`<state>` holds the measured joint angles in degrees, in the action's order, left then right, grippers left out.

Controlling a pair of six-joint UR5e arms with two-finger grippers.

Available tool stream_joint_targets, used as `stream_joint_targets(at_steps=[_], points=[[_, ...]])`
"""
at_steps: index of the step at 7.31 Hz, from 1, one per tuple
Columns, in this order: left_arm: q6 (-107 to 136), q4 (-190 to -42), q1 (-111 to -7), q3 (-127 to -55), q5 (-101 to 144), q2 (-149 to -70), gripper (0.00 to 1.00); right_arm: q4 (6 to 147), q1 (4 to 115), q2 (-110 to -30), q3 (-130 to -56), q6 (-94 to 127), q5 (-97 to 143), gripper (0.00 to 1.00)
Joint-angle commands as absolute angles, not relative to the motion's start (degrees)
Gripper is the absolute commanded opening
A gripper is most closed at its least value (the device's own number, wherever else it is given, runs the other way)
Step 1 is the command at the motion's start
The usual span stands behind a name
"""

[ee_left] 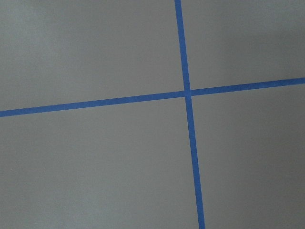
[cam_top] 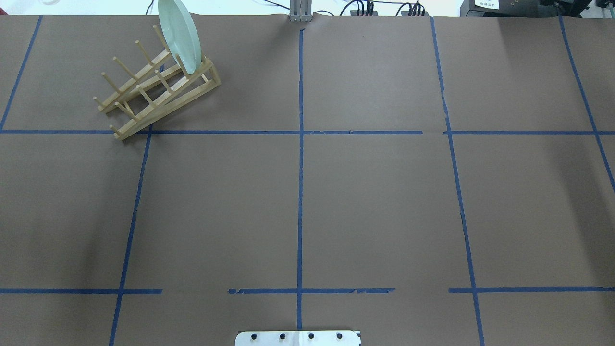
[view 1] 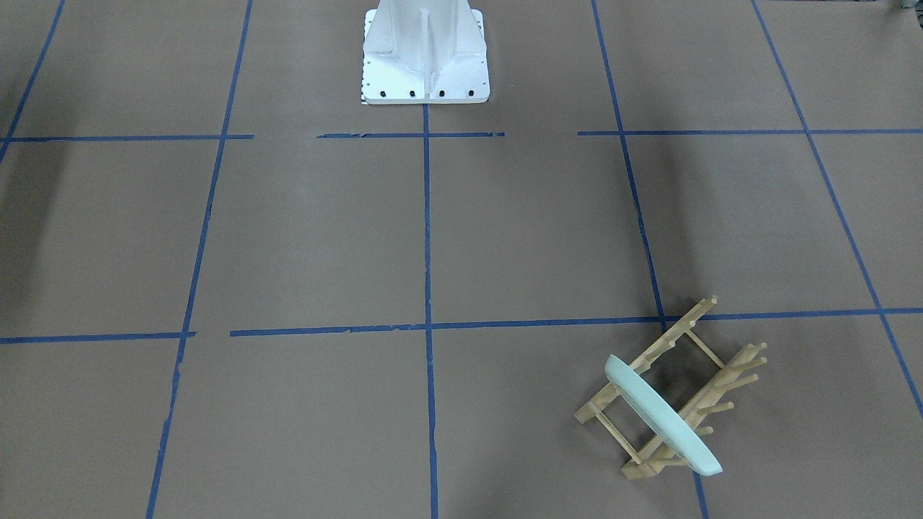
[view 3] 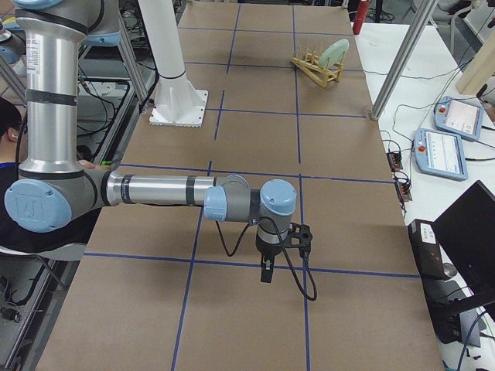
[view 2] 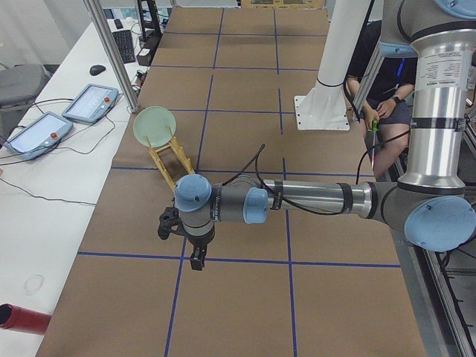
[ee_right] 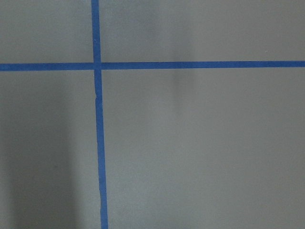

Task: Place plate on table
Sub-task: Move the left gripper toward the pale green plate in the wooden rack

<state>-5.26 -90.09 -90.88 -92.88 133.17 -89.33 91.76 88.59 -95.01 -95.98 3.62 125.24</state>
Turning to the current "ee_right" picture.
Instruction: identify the blue tape line crosswise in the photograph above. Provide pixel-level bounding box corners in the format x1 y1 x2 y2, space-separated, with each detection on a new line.
0 61 305 72

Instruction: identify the blue tape line lengthwise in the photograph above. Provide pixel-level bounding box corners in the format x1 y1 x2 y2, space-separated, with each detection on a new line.
91 0 108 229

